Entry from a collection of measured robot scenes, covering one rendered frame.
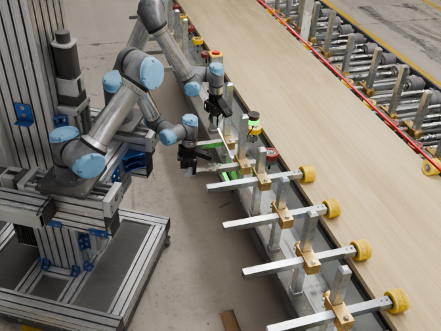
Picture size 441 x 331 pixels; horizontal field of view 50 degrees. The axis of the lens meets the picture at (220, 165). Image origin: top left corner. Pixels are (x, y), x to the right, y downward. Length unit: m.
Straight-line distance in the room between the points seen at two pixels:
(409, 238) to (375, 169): 0.48
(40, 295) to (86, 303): 0.26
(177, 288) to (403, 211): 1.40
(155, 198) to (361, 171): 1.64
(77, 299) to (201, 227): 1.02
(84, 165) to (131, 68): 0.41
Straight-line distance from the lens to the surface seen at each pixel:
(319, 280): 2.26
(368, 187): 2.37
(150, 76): 1.84
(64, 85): 2.14
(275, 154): 2.45
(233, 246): 3.18
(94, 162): 1.86
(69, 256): 2.74
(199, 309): 2.86
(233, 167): 2.42
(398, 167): 2.56
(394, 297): 1.82
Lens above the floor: 2.33
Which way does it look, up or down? 37 degrees down
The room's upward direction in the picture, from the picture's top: 3 degrees clockwise
